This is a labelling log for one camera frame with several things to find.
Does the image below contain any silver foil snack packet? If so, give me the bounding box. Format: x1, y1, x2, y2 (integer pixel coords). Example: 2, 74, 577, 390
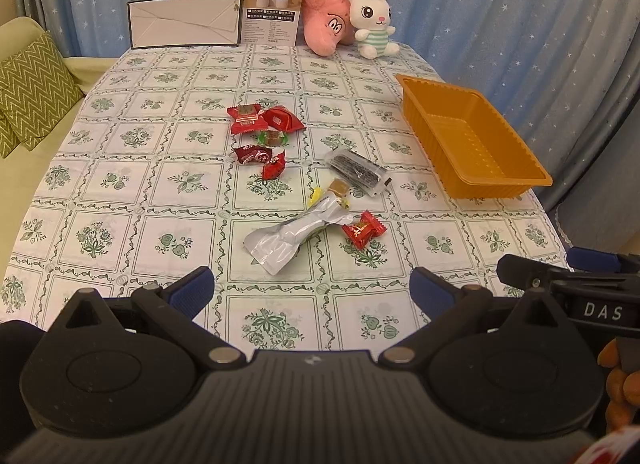
243, 192, 356, 276

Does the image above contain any red square candy packet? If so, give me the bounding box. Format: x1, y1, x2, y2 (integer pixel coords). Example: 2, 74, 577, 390
342, 210, 386, 250

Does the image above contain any dark seaweed snack packet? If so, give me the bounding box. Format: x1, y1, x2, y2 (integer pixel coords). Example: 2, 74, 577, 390
324, 148, 392, 198

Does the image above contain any yellow candy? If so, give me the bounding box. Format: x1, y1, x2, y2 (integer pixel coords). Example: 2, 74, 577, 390
308, 188, 350, 210

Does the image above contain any green brown candy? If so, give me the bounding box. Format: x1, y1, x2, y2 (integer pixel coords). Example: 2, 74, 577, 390
256, 129, 288, 148

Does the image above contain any right hand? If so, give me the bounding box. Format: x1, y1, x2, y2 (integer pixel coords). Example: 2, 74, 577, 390
598, 340, 640, 432

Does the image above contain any grey lace-trimmed curtain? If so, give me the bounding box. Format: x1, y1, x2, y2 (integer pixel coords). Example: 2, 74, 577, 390
553, 129, 639, 253

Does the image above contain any orange plastic tray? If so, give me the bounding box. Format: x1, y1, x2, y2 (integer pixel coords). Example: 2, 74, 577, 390
396, 74, 552, 200

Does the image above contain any red twisted candy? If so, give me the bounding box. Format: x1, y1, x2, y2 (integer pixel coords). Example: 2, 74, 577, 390
262, 152, 286, 180

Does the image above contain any dark red candy packet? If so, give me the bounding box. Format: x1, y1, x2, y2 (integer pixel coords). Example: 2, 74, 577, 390
234, 144, 272, 165

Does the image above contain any floral green white tablecloth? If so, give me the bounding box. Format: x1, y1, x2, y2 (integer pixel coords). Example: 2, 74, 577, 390
1, 45, 564, 352

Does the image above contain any light green sofa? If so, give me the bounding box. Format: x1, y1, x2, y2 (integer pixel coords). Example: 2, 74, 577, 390
1, 16, 116, 276

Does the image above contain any red snack packet picture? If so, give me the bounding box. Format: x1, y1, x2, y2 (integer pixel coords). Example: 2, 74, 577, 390
227, 103, 269, 136

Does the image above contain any red glossy snack packet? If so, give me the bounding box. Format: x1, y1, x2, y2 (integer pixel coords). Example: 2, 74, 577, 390
262, 106, 306, 134

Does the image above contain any blue star curtain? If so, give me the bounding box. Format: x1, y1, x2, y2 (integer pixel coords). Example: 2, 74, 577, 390
15, 0, 639, 207

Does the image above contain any green zigzag pillow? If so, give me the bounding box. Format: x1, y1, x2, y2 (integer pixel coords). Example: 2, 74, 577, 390
1, 32, 84, 150

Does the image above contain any white green flat box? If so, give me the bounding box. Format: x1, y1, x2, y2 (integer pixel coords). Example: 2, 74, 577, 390
127, 0, 242, 48

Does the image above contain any white bunny plush toy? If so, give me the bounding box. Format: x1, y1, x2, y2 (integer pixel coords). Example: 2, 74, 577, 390
348, 0, 400, 60

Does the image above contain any pink star plush toy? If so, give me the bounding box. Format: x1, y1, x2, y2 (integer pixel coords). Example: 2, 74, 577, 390
302, 0, 355, 57

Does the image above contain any brown white product box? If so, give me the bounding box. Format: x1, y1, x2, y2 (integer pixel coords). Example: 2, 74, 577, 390
241, 0, 302, 47

